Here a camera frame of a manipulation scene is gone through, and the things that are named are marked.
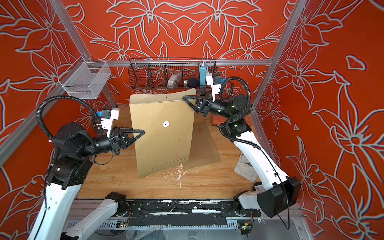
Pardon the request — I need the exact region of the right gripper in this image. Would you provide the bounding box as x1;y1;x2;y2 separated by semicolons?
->
185;93;236;124

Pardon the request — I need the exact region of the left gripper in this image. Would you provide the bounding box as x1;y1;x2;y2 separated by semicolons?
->
80;125;146;159

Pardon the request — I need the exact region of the kraft file bag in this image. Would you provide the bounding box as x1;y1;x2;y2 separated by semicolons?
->
183;121;221;170
129;89;196;178

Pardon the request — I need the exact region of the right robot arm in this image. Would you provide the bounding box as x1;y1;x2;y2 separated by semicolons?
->
183;77;301;218

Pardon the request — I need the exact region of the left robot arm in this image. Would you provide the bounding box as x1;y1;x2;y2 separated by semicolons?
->
29;96;145;240

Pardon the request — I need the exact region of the dark blue round object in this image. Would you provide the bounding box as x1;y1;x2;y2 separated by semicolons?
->
187;78;200;89

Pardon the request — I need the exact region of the red plastic tool case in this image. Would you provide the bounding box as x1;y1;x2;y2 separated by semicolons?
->
212;115;227;126

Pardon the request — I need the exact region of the white mesh basket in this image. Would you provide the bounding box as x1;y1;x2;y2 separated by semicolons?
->
60;62;111;100

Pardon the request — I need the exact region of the white grey work glove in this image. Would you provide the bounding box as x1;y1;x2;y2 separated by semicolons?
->
234;153;258;183

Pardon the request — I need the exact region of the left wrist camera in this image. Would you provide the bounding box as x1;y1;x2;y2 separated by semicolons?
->
97;108;120;137

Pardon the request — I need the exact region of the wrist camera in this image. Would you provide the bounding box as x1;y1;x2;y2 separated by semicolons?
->
97;108;120;137
206;73;222;101

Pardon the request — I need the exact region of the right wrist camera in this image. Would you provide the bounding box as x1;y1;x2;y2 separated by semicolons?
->
206;73;222;101

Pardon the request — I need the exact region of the black wire basket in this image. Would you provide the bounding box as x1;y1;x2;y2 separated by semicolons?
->
128;58;218;90

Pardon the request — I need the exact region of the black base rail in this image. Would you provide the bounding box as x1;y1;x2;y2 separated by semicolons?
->
101;199;261;230

